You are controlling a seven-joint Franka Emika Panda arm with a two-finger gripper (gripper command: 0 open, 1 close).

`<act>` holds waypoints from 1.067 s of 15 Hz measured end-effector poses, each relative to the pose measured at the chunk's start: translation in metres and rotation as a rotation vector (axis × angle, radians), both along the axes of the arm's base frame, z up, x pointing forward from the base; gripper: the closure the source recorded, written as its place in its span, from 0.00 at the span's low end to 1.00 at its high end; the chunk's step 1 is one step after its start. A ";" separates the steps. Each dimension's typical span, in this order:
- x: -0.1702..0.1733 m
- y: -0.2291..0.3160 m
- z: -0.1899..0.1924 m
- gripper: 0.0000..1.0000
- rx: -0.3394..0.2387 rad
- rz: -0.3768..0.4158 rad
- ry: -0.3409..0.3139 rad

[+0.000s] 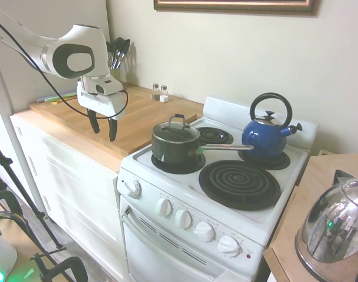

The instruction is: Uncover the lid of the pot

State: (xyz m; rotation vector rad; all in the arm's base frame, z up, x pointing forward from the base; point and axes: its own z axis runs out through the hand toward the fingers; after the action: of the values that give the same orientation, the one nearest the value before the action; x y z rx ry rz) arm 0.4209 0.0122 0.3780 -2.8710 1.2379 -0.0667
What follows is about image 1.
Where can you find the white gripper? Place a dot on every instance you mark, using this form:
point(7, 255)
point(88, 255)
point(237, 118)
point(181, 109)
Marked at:
point(102, 104)

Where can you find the glass pot lid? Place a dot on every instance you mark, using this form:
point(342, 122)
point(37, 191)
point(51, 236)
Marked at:
point(174, 130)

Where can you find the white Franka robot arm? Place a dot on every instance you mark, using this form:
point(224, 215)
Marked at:
point(79, 38)

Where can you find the wooden butcher block board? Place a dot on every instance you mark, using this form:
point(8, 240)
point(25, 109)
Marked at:
point(143, 117)

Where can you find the orange cutting mat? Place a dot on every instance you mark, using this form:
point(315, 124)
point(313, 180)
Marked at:
point(68, 100)

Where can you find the green utensil holder cup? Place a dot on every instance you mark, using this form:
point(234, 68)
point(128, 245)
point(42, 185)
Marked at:
point(115, 74)

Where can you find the green cutting mat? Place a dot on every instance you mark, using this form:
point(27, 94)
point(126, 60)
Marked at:
point(54, 99)

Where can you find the glass pepper shaker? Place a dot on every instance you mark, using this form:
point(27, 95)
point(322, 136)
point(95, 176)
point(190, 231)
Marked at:
point(155, 91)

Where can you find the white shaker holder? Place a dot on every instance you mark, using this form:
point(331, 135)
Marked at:
point(164, 99)

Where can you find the purple cutting mat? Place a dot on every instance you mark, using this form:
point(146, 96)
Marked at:
point(41, 100)

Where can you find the white stove knob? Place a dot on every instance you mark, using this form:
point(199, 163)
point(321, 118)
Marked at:
point(132, 188)
point(164, 208)
point(229, 246)
point(183, 219)
point(204, 231)

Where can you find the white kitchen cabinet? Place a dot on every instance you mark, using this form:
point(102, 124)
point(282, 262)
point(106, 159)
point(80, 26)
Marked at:
point(79, 191)

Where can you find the glass salt shaker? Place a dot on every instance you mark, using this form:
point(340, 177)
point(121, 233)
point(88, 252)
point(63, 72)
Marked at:
point(163, 90)

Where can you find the black kitchen utensil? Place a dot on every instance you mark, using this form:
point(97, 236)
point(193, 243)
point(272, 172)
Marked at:
point(118, 50)
point(111, 55)
point(125, 48)

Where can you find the dark green saucepan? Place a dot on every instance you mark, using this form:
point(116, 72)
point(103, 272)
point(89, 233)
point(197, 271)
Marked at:
point(173, 149)

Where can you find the white stand pole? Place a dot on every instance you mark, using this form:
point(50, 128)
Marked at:
point(17, 132)

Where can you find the small black coil burner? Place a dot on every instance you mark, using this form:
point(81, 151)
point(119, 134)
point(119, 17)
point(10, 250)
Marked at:
point(214, 135)
point(280, 163)
point(179, 169)

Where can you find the black tripod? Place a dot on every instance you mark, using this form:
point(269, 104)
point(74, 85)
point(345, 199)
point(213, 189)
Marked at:
point(8, 173)

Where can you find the white electric stove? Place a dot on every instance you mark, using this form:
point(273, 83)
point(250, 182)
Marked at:
point(179, 235)

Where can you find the large black coil burner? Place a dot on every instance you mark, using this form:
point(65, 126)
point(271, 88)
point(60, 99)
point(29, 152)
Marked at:
point(240, 185)

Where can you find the blue enamel kettle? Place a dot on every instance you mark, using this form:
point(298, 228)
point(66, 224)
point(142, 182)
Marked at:
point(264, 139)

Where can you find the shiny steel kettle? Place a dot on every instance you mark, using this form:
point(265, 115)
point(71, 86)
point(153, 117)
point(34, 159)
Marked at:
point(334, 223)

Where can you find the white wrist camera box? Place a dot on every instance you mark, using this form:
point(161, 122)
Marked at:
point(110, 86)

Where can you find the gold picture frame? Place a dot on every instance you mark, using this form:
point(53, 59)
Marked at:
point(234, 7)

